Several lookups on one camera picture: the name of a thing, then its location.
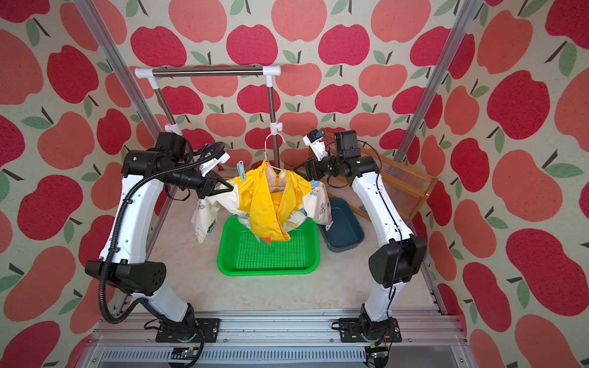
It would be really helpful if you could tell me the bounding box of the blue-green clothespin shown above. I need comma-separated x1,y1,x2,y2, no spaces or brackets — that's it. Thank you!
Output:
236,160,246,182

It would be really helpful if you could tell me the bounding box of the white dinosaur print jacket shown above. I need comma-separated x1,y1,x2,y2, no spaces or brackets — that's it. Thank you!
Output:
192,174,333,243

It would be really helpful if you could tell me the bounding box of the pink wire hanger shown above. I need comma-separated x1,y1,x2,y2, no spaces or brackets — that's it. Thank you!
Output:
261,132,288,178

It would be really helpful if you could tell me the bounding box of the yellow jacket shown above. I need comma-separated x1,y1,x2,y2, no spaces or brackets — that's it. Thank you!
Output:
229,161,325,244

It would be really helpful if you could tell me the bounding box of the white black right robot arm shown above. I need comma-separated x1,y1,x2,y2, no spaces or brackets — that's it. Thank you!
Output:
302,130,427,342

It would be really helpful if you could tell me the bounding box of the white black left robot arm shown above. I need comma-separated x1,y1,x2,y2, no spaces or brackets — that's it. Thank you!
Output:
85,133,233,343

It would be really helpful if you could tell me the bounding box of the green plastic basket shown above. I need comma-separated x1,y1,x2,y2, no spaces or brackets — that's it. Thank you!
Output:
217,216,321,277

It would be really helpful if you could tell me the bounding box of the dark blue plastic bin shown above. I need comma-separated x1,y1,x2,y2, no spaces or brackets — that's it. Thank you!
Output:
319,198,365,253

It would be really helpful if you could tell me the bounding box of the wooden glass shelf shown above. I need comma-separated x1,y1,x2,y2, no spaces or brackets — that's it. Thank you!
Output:
328,143,438,222

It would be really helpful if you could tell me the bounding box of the steel white clothes rack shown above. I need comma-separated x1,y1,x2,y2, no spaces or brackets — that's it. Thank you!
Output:
130,64,284,172

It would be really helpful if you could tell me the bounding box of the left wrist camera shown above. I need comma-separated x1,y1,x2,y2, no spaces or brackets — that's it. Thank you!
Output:
199,150,230,176

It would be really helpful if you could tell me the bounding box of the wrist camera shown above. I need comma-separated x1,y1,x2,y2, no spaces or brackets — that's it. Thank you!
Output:
199,150,230,176
303,130,328,161

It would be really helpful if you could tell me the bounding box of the black corrugated cable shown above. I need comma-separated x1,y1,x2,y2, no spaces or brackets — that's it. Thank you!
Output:
97,141,226,368

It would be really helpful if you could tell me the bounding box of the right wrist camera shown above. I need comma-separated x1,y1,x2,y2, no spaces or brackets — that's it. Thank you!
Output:
303,130,328,161

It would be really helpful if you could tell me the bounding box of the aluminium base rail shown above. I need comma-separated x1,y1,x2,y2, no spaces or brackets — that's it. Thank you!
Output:
72,308,475,367

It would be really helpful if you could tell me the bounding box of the left aluminium frame post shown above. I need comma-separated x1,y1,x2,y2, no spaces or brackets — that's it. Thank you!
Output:
74,0,163,140

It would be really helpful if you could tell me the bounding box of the aluminium frame post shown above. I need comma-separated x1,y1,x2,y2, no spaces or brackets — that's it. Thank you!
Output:
394,0,483,163
74,0,163,140

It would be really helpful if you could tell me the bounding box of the right aluminium frame post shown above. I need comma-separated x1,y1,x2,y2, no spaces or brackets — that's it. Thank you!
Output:
394,0,483,163

